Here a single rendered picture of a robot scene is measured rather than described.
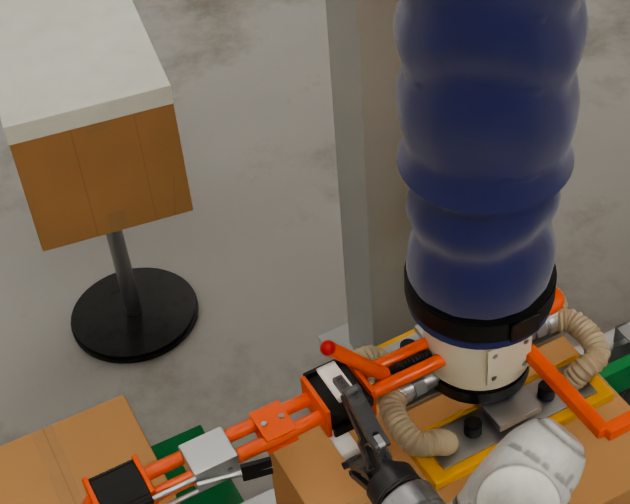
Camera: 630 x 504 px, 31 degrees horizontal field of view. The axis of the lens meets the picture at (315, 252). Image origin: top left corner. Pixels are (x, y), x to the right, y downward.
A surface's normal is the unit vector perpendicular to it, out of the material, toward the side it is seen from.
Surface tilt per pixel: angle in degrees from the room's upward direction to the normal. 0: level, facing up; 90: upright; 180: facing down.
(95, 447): 0
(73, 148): 90
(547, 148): 94
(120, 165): 90
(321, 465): 0
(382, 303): 90
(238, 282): 0
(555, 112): 75
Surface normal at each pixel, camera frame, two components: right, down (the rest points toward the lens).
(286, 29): -0.07, -0.72
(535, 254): 0.64, 0.25
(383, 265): 0.46, 0.59
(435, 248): -0.60, 0.76
